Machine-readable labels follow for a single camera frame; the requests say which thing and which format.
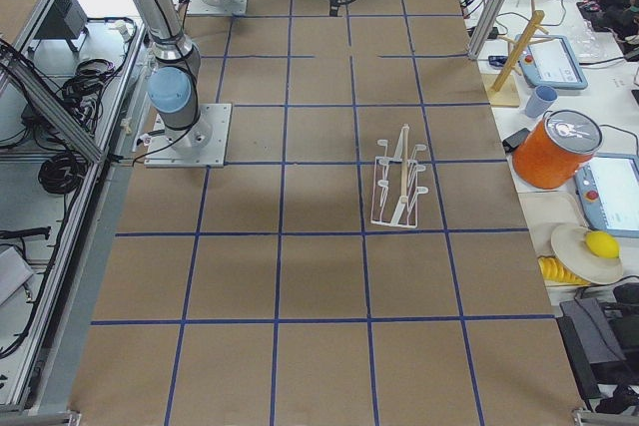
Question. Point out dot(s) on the far teach pendant tablet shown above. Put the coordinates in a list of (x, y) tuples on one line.
[(548, 60)]

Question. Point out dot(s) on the blue cup on desk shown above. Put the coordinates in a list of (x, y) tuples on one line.
[(541, 99)]

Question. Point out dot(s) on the beige plate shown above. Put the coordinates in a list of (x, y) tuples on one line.
[(569, 246)]

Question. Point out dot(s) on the white wire cup rack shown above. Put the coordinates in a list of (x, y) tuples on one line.
[(396, 184)]

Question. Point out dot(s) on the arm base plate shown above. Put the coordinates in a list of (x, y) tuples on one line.
[(218, 8), (204, 145)]

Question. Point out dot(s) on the aluminium frame post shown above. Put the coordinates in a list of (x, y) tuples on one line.
[(491, 2)]

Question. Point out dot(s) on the near teach pendant tablet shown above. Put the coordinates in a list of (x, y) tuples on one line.
[(607, 187)]

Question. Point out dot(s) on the teach pendant tablet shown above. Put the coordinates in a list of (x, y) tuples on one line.
[(607, 187), (548, 60)]

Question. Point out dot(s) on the wooden mug tree stand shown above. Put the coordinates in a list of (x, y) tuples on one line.
[(501, 88)]

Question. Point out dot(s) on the yellow lemon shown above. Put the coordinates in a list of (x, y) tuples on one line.
[(602, 244)]

